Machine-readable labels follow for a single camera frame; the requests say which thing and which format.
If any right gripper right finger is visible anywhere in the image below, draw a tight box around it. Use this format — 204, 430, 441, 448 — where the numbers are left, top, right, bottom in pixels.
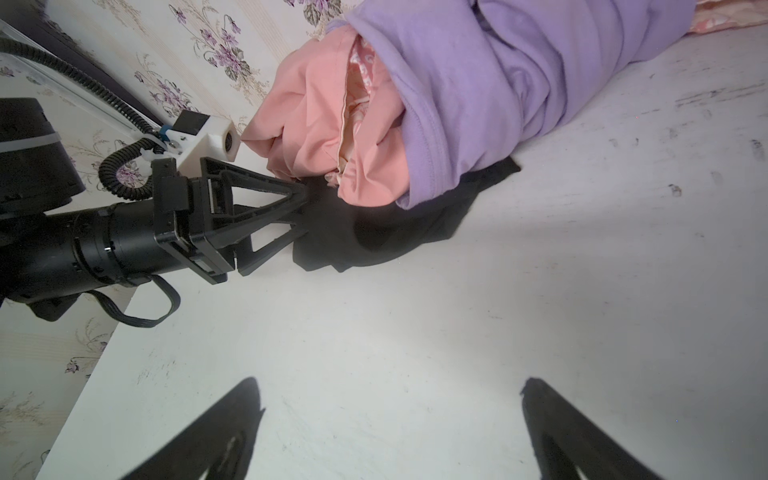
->
521, 378, 659, 479

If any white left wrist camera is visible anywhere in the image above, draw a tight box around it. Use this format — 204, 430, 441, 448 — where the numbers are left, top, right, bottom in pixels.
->
141, 110, 241, 178

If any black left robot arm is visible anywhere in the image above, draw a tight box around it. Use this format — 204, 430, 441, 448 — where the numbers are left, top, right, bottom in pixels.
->
1, 98, 308, 328

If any black corrugated cable conduit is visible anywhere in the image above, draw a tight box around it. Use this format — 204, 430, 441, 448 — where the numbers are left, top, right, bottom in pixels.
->
0, 37, 166, 202

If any purple cloth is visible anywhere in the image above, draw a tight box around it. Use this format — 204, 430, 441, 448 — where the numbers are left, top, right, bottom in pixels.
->
343, 0, 695, 209

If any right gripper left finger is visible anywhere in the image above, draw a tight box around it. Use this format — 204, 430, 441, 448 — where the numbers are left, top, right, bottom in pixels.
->
125, 377, 264, 480

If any pink cloth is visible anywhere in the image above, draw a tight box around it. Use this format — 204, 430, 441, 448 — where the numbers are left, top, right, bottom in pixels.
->
242, 0, 767, 207

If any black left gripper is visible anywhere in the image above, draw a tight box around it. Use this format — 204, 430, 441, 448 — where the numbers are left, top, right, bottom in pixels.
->
151, 157, 308, 285

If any black cloth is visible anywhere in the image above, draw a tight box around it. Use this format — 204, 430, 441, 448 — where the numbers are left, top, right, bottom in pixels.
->
293, 157, 521, 273

